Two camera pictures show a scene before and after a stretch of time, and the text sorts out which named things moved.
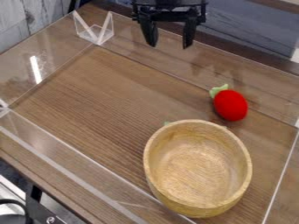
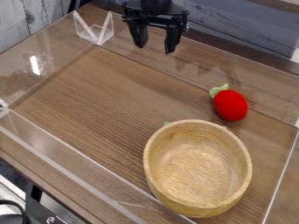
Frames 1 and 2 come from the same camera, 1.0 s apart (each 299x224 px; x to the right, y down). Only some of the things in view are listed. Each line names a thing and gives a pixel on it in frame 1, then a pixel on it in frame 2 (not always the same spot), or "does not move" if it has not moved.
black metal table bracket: (38, 213) does not move
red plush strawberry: (229, 103) does not move
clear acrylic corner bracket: (97, 34) does not move
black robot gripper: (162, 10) → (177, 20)
